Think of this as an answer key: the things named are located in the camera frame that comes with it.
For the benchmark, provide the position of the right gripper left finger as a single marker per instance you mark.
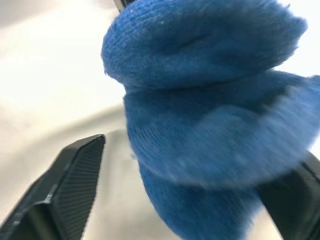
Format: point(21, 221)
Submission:
point(70, 190)

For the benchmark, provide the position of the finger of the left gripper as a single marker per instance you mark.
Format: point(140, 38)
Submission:
point(122, 3)

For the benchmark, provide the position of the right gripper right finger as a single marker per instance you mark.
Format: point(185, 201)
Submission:
point(295, 205)

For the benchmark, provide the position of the blue sock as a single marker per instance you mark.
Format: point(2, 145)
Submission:
point(200, 100)

